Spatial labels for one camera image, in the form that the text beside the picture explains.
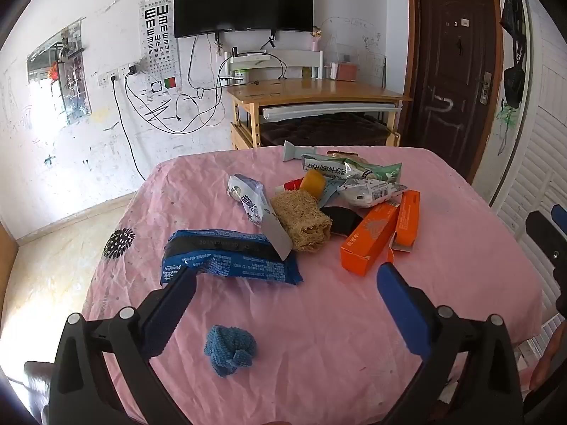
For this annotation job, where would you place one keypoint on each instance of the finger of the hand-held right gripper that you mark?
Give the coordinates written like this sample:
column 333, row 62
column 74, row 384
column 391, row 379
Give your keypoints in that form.
column 547, row 241
column 560, row 218

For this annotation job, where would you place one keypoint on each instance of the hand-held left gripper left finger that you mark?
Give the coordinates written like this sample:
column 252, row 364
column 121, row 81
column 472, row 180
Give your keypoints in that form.
column 170, row 314

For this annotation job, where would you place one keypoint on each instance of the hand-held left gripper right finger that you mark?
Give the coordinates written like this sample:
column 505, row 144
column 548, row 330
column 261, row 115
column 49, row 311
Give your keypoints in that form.
column 401, row 310

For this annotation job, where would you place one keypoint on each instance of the blue snack wrapper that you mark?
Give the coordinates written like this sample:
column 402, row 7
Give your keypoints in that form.
column 230, row 265

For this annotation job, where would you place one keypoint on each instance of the tan loofah sponge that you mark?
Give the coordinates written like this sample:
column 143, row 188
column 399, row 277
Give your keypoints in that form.
column 297, row 217

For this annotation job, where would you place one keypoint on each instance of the brown paper packet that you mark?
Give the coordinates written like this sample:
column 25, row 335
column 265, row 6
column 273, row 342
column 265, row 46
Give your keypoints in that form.
column 343, row 155

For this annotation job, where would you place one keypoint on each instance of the grey plastic funnel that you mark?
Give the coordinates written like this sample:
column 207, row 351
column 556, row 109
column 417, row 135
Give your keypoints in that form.
column 294, row 152

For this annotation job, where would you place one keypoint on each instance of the person's right hand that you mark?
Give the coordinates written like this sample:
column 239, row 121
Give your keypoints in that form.
column 545, row 358

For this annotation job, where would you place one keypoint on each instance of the white louvered door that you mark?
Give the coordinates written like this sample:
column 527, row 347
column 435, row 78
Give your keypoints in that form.
column 540, row 164

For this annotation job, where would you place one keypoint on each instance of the blue knitted cloth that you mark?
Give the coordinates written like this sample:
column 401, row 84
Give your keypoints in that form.
column 228, row 349

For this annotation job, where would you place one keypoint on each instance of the large orange carton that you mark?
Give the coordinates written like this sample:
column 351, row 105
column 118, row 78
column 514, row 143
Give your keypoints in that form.
column 365, row 243

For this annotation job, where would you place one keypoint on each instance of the small orange carton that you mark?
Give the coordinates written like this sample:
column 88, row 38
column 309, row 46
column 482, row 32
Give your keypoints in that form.
column 407, row 217

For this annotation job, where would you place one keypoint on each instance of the pink tablecloth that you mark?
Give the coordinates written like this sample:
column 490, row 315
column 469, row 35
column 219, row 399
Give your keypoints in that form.
column 310, row 341

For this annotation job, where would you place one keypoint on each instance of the black round pad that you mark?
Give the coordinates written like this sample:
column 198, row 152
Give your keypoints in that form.
column 341, row 221

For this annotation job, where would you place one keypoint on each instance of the white barcode packet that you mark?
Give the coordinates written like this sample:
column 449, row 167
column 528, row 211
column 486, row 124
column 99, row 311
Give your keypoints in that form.
column 367, row 195

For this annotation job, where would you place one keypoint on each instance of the light blue wrapper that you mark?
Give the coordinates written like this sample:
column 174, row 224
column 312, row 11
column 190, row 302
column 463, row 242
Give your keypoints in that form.
column 330, row 192

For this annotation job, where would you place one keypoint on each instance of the white blue foil wrapper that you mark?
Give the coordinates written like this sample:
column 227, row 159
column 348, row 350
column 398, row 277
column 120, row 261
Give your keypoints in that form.
column 252, row 203

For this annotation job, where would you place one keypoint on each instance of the green white snack bag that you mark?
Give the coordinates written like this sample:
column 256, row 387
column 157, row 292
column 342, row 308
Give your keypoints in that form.
column 376, row 170

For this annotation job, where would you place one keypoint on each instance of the black hanging bags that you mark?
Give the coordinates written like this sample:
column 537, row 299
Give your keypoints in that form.
column 514, row 75

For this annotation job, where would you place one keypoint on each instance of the orange plastic bowl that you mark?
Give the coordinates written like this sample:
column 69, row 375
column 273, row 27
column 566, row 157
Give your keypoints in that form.
column 313, row 182

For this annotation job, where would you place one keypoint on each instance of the red white thread spool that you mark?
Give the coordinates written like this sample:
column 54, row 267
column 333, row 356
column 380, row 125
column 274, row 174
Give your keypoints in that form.
column 290, row 184

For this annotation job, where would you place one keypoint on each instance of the brown door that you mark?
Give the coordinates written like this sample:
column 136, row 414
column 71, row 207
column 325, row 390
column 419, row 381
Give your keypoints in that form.
column 452, row 75

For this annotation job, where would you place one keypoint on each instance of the dark leather bench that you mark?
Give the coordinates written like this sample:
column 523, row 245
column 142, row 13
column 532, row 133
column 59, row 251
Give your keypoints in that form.
column 323, row 133

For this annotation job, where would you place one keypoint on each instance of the grey desk tray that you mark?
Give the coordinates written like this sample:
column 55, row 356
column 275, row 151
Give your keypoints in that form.
column 328, row 110

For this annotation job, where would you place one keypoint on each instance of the wooden desk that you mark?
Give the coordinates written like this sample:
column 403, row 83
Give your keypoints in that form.
column 310, row 90

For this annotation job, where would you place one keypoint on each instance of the pink box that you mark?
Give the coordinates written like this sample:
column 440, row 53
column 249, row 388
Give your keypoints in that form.
column 348, row 71

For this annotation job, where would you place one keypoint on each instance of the white socket with plug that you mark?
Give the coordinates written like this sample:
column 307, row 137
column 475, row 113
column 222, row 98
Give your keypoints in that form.
column 114, row 76

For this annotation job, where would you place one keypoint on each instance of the white socket with charger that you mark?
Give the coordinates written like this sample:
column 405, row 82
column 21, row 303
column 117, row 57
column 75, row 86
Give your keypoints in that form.
column 130, row 71

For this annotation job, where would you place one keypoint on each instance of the green white jar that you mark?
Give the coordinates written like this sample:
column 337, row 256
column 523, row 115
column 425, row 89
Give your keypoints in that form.
column 241, row 75

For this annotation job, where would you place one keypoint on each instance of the white desk shelf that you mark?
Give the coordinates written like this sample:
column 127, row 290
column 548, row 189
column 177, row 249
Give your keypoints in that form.
column 292, row 58

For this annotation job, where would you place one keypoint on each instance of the eye chart poster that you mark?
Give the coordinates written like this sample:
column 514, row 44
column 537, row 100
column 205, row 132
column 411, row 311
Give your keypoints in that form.
column 159, row 40

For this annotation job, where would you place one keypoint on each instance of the pink flower vase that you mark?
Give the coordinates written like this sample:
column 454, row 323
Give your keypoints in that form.
column 316, row 42

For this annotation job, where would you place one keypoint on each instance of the white wall socket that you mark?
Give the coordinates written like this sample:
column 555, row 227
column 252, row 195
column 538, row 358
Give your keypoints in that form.
column 103, row 79

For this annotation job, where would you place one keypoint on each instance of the wall mirror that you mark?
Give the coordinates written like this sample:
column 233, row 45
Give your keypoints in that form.
column 57, row 71

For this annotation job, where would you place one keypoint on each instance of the black wall television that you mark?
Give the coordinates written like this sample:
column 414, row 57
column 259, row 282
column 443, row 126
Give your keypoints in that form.
column 243, row 2

